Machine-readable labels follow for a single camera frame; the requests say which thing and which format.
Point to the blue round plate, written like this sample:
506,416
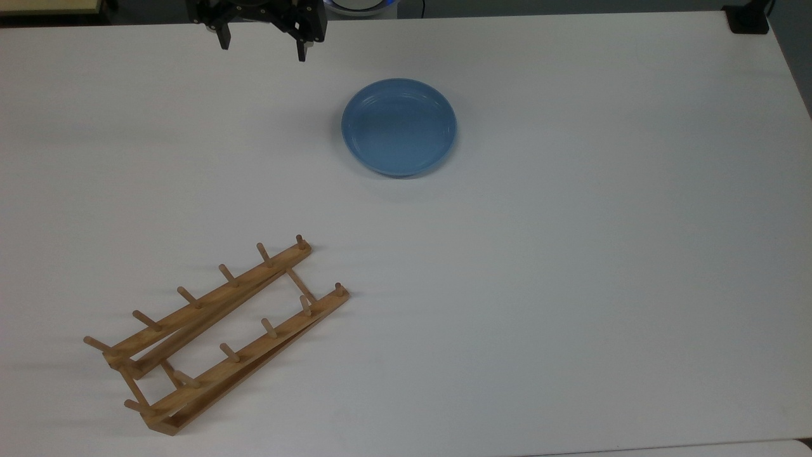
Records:
398,127

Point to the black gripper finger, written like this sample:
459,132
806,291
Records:
302,51
223,38

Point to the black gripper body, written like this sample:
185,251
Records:
260,11

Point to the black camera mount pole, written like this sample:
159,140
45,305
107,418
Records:
747,19

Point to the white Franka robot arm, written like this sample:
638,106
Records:
360,5

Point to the light wooden desk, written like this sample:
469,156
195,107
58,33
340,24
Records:
44,6

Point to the wooden plate rack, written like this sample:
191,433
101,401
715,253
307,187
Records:
216,298

